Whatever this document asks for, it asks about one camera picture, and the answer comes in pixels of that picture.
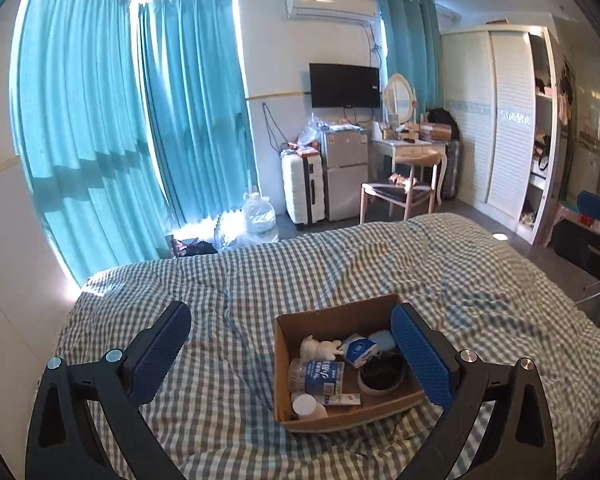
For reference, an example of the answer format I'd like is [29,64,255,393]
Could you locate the large clear water jug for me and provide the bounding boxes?
[242,192,278,245]

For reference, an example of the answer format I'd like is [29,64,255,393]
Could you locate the round tape roll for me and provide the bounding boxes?
[358,353,407,396]

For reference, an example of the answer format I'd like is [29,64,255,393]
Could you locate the white air conditioner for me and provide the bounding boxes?
[285,0,377,24]

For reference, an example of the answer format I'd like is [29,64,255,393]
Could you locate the blue Vinda tissue pack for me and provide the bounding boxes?
[339,334,380,370]

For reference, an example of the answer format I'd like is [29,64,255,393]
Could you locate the teal right curtain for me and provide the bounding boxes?
[378,0,442,117]

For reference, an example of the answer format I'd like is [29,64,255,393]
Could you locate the white tube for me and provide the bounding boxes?
[314,393,362,406]

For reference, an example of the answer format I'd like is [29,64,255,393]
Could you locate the white plush toy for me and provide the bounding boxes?
[300,335,342,361]

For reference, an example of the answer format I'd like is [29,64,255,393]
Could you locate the pale blue oval object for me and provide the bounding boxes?
[368,330,396,352]

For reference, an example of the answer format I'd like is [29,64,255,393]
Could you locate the brown cardboard box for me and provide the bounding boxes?
[273,294,426,434]

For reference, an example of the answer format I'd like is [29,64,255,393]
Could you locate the white louvered wardrobe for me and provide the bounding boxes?
[441,25,564,245]

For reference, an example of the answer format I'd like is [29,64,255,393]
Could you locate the white plastic bottle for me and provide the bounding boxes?
[291,393,328,420]

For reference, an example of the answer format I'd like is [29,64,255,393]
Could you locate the black wall television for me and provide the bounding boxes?
[309,63,380,108]

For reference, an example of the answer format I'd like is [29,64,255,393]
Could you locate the teal window curtain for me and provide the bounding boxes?
[9,0,258,282]

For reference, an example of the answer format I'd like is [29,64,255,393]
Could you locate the oval vanity mirror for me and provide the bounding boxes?
[382,73,417,126]

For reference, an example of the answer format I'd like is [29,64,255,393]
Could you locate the water bottle blue label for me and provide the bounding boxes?
[287,359,344,396]

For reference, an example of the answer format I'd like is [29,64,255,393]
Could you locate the white dressing table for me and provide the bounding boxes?
[370,139,449,205]

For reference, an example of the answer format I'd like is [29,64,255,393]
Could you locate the white suitcase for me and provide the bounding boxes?
[280,148,326,226]

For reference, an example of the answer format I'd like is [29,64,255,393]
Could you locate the wooden chair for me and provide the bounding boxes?
[358,150,446,224]

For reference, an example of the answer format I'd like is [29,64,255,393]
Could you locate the grey checked bed quilt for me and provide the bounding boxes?
[56,214,600,479]

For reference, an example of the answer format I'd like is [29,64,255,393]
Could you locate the small silver refrigerator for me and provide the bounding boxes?
[321,125,368,221]

